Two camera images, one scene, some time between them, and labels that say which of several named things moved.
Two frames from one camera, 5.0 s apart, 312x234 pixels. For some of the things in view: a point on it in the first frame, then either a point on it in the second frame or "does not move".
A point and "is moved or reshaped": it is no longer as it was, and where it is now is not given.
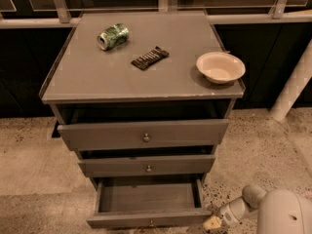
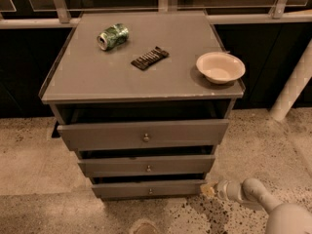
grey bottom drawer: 148,204 is moved or reshaped
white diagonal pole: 293,88 does not move
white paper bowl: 220,67 does not move
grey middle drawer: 148,166 does not move
